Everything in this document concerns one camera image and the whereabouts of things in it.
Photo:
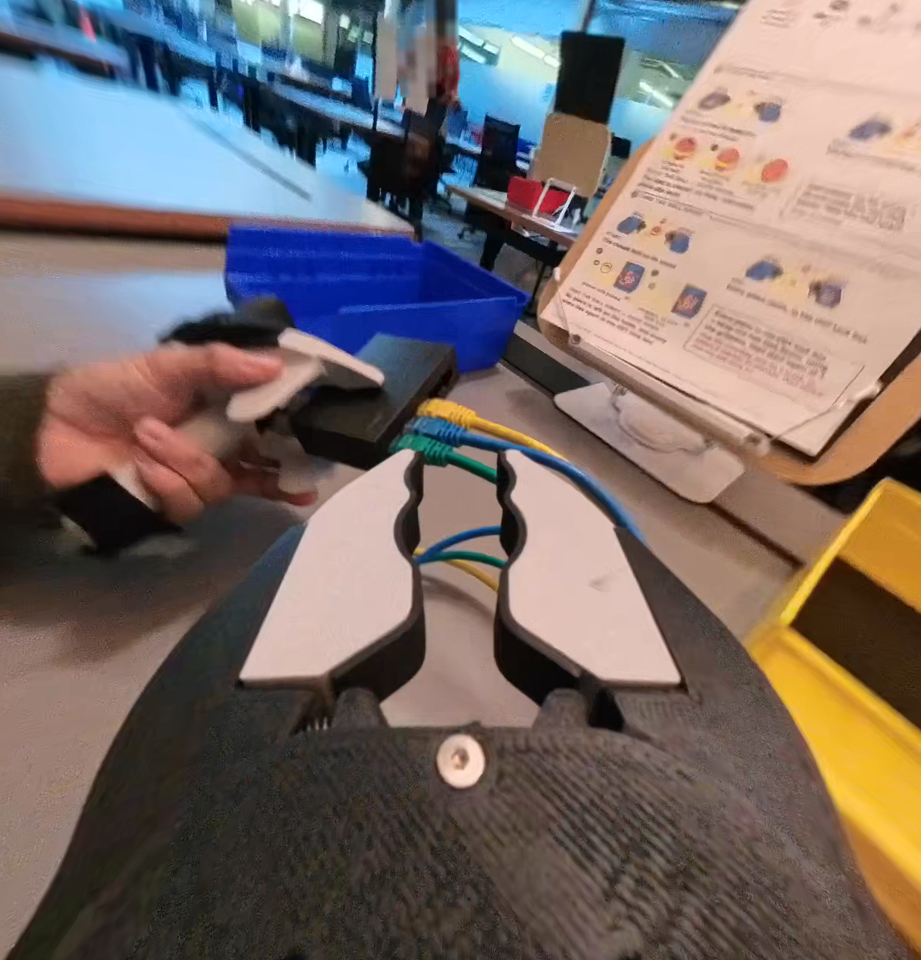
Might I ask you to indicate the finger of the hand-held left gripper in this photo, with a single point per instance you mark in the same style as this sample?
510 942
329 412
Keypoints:
333 361
269 397

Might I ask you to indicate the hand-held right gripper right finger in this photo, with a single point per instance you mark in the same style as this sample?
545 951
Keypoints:
580 600

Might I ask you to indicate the black flat panel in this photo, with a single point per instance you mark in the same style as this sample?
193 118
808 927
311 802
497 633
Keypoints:
589 75

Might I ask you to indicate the yellow plastic bin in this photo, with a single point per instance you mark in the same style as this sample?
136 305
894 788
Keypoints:
865 750

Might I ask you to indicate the light wooden panel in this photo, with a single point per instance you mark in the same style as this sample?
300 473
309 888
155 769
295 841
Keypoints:
573 154

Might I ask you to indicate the white table with brown edge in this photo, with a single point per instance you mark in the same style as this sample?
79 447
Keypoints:
130 150
498 208

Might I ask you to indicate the printed instruction sheet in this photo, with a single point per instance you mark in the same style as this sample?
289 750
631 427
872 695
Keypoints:
768 187

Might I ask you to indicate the white metal document stand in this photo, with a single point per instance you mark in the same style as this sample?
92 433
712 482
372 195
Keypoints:
655 450

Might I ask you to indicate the person's left forearm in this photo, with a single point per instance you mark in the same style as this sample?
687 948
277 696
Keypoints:
10 450

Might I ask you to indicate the black office chair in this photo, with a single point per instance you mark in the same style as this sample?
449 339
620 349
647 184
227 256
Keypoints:
498 150

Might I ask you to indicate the person's left hand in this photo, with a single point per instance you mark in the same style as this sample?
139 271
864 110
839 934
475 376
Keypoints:
108 405

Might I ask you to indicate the blue plastic bin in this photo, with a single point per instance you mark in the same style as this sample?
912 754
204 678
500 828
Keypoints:
400 285

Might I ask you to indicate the red plastic bin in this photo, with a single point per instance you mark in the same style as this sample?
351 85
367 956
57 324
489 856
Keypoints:
532 195

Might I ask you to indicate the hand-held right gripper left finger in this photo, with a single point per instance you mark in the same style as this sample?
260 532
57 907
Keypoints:
333 592

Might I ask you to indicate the black network switch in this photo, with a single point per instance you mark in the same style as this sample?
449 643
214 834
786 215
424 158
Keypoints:
400 358

